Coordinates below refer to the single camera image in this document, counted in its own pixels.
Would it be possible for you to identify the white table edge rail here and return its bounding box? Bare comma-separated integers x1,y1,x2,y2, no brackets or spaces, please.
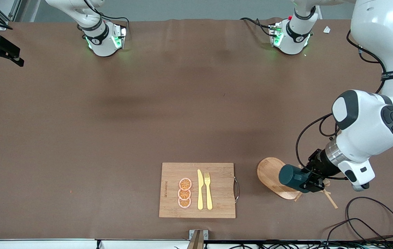
0,239,188,249

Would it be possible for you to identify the bamboo cutting board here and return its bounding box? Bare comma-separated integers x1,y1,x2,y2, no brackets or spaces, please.
159,163,240,219

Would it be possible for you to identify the black right base cable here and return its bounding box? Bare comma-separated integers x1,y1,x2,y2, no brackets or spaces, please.
84,0,130,35

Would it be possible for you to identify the yellow plastic fork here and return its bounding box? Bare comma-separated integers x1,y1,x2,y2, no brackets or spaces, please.
204,172,213,210

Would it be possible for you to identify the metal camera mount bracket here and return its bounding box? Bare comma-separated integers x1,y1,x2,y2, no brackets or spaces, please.
187,229,209,249

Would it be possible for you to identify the black looped cable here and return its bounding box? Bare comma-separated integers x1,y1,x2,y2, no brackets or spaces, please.
321,196,393,249

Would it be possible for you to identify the black left base cable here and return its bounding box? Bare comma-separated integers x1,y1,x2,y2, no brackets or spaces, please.
240,17,276,37

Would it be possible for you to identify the black base cable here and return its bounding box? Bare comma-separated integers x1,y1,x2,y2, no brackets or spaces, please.
240,17,276,37
84,0,130,35

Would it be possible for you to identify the yellow plastic knife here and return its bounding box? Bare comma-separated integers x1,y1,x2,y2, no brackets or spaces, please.
197,169,204,210

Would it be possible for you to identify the dark green cup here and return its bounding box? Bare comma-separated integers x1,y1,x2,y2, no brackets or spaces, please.
279,165,312,192

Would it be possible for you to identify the wooden mug tree stand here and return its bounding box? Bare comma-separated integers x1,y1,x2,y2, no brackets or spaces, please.
257,157,339,209

